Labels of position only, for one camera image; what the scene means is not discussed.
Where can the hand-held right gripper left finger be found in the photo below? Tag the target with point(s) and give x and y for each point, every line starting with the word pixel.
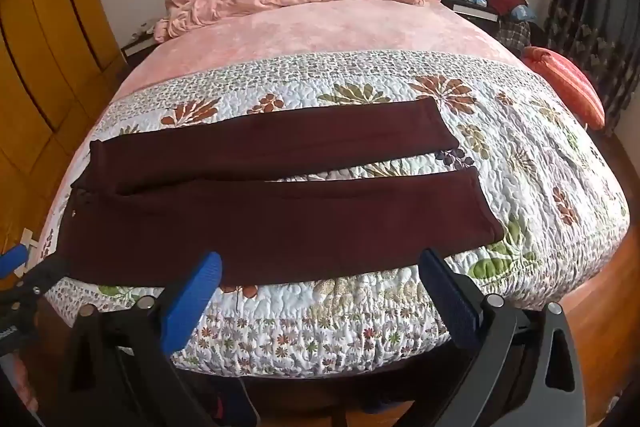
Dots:
pixel 195 297

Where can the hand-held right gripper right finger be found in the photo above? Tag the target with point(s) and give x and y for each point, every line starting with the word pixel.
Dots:
pixel 450 297

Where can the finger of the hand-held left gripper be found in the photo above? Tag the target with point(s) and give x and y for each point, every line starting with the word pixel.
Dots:
pixel 47 277
pixel 12 259

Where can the maroon pants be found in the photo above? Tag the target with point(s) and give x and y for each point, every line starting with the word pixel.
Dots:
pixel 250 227

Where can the white plastic object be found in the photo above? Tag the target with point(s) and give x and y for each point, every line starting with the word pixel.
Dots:
pixel 31 241

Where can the floral quilt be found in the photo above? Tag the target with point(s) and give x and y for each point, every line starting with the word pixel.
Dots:
pixel 500 147

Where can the yellow wooden wardrobe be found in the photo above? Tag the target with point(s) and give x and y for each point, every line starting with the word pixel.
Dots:
pixel 45 57

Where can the orange striped pillow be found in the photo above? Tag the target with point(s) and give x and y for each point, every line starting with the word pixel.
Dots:
pixel 565 82

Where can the dark nightstand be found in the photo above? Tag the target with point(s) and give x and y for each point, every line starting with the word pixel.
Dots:
pixel 135 47
pixel 475 11

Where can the plaid cloth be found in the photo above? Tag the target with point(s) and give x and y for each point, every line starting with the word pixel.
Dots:
pixel 515 34

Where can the pink bedsheet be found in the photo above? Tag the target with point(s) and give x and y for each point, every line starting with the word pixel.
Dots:
pixel 325 32

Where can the blue plastic bag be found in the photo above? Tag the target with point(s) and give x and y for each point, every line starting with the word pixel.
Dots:
pixel 525 13

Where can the red cloth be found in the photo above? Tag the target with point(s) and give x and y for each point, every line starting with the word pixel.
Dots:
pixel 505 2

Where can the dark patterned curtain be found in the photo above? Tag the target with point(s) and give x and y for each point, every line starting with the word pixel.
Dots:
pixel 595 7

